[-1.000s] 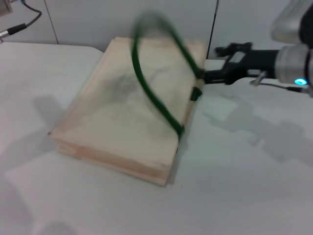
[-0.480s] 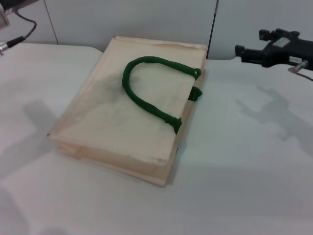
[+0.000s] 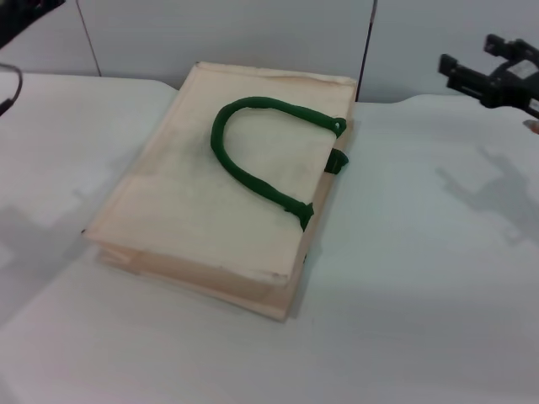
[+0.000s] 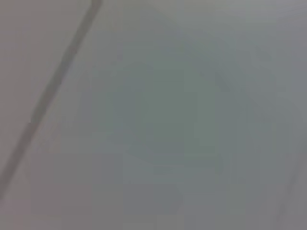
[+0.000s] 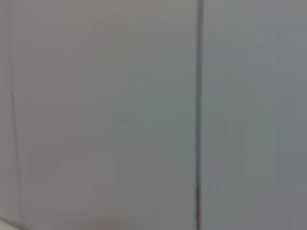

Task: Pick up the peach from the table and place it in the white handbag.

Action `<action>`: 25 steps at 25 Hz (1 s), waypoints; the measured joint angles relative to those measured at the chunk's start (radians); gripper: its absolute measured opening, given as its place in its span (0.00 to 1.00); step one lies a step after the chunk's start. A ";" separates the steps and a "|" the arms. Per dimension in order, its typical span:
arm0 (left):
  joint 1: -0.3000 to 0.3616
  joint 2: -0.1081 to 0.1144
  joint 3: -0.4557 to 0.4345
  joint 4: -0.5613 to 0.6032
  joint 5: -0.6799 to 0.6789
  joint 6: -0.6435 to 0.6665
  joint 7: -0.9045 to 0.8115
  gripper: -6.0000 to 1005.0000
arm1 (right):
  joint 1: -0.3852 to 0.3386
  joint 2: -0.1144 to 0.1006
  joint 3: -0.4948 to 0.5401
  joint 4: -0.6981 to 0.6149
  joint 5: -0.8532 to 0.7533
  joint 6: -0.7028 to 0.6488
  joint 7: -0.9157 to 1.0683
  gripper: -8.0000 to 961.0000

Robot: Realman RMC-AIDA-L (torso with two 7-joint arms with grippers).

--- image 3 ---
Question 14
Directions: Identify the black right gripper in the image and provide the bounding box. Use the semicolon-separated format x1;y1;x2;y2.
438;33;539;118

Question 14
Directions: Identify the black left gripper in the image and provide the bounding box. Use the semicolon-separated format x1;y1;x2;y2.
0;0;67;48

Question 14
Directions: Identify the cream handbag with green handles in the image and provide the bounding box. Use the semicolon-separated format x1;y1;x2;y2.
82;61;360;324

